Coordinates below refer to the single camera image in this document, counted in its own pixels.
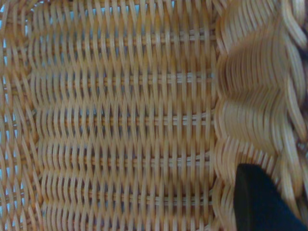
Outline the orange-brown wicker basket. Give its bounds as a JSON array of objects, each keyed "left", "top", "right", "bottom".
[{"left": 0, "top": 0, "right": 308, "bottom": 231}]

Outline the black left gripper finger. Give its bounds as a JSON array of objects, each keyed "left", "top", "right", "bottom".
[{"left": 233, "top": 164, "right": 308, "bottom": 231}]

